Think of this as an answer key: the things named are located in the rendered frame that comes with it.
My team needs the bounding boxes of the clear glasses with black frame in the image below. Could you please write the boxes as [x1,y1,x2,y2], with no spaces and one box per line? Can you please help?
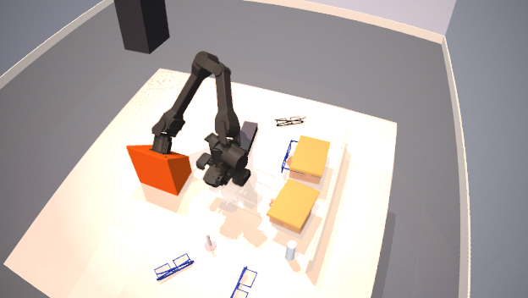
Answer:
[274,116,306,126]

